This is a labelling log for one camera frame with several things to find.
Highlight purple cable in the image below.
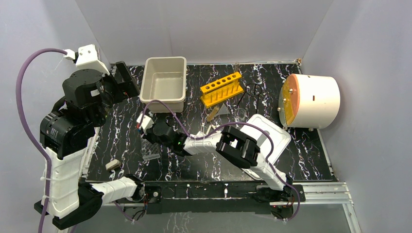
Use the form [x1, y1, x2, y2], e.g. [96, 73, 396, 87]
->
[141, 100, 302, 222]
[15, 48, 70, 233]

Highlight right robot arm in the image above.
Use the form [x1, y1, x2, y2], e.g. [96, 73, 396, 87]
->
[137, 114, 293, 201]

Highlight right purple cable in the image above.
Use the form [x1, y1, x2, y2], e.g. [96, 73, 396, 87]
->
[141, 100, 302, 222]

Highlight clay pipe triangle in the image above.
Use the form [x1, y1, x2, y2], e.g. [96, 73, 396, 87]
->
[206, 124, 217, 134]

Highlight bristle test tube brush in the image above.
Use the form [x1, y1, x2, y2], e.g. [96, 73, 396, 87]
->
[206, 106, 220, 122]

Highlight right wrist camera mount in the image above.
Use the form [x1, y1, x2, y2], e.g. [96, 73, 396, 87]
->
[137, 113, 154, 134]

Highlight white cylindrical centrifuge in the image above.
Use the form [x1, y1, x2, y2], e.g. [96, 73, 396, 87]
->
[277, 74, 341, 129]

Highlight black wire ring stand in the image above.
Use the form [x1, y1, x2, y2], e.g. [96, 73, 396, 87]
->
[237, 83, 263, 114]

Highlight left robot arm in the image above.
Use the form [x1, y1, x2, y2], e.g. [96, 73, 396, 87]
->
[34, 61, 145, 230]

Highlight clear glass beaker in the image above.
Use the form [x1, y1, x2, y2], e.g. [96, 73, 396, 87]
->
[234, 108, 247, 122]

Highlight yellow test tube rack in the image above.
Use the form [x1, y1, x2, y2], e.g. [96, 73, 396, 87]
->
[200, 72, 244, 108]

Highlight metal crucible tongs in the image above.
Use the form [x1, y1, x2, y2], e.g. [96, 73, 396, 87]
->
[200, 107, 207, 133]

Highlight clear plastic funnel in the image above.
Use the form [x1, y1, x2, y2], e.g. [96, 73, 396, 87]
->
[216, 104, 230, 116]

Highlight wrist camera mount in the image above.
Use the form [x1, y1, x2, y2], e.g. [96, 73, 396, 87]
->
[64, 44, 109, 75]
[137, 113, 154, 134]

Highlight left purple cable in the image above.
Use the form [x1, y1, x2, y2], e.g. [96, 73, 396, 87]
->
[15, 48, 70, 233]

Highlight clear acrylic tube rack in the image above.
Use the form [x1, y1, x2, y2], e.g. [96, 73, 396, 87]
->
[141, 140, 161, 161]

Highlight white bin lid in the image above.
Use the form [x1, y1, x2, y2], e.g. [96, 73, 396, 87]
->
[240, 114, 291, 166]

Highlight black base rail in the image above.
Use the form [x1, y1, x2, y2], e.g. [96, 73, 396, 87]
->
[96, 181, 323, 216]

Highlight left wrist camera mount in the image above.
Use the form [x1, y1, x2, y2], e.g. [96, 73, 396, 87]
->
[64, 44, 109, 75]

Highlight white plastic bin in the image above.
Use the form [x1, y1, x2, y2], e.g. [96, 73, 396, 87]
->
[139, 56, 187, 113]

